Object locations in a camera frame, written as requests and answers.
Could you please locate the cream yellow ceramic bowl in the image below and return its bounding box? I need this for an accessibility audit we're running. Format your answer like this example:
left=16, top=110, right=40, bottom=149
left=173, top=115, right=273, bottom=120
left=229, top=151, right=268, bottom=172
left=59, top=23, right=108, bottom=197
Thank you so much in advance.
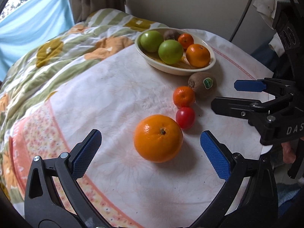
left=135, top=27, right=216, bottom=76

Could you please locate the large green apple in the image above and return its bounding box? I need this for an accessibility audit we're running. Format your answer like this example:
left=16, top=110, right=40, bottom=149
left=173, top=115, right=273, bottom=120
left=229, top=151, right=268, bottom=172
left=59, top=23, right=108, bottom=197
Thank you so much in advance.
left=158, top=40, right=183, bottom=65

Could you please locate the small mandarin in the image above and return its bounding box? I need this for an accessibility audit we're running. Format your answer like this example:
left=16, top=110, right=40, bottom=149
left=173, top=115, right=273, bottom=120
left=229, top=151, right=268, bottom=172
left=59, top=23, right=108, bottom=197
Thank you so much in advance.
left=173, top=86, right=195, bottom=109
left=178, top=33, right=194, bottom=50

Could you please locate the person's right hand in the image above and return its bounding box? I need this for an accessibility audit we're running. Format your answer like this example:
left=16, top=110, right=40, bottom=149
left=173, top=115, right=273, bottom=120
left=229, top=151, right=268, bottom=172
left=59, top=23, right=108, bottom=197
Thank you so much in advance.
left=281, top=140, right=296, bottom=164

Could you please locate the brown kiwi with green sticker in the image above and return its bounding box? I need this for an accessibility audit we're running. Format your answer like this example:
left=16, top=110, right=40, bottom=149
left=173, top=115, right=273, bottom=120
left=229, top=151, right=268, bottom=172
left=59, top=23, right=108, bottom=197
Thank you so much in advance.
left=188, top=72, right=217, bottom=99

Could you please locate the small green apple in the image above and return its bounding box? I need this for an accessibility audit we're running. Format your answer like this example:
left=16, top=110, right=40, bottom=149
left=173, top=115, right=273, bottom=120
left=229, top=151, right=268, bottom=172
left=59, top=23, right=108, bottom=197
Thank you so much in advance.
left=140, top=30, right=163, bottom=52

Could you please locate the light blue window cloth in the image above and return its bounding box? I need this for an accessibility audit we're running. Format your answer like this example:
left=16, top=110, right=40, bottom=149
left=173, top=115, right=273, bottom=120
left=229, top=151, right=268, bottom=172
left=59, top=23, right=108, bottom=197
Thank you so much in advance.
left=1, top=0, right=74, bottom=81

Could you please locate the black cable on wall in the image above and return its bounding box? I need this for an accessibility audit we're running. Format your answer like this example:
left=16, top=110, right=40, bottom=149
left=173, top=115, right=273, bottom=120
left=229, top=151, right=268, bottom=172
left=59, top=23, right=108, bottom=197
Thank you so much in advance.
left=228, top=0, right=258, bottom=43

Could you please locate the brown kiwi without visible sticker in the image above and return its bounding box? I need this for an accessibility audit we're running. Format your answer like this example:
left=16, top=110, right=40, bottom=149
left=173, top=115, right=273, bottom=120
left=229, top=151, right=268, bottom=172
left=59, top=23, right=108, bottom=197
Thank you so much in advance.
left=163, top=29, right=181, bottom=41

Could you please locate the green striped floral duvet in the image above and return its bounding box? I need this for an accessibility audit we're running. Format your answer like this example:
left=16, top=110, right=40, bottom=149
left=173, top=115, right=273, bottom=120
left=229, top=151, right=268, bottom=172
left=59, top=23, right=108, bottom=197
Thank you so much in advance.
left=1, top=8, right=162, bottom=204

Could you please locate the large orange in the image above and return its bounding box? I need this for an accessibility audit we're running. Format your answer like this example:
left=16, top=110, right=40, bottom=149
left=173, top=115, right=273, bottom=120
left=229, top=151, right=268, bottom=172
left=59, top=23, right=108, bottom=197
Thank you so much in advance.
left=133, top=114, right=183, bottom=163
left=185, top=44, right=211, bottom=68

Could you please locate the red tomato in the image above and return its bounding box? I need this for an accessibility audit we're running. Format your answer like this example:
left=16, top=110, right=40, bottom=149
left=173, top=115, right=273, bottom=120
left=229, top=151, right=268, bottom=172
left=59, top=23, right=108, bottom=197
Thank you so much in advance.
left=175, top=107, right=195, bottom=130

